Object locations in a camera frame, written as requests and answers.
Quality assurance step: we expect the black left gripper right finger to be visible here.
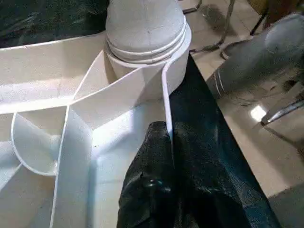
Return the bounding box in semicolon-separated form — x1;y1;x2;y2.
172;129;247;228

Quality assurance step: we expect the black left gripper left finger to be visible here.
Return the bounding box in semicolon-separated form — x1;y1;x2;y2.
117;120;176;228

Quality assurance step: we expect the white plastic table top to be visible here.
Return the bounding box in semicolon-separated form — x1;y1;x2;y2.
0;30;192;228

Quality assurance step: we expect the white plastic table leg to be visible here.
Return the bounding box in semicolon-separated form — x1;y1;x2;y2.
105;0;187;57

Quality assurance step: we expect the grey robot leg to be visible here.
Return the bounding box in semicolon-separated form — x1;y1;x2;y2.
213;14;304;98

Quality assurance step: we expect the black pole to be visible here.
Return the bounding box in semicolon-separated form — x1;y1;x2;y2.
250;0;270;35

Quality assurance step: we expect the metal stand frame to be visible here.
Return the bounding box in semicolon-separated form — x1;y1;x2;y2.
190;0;304;143

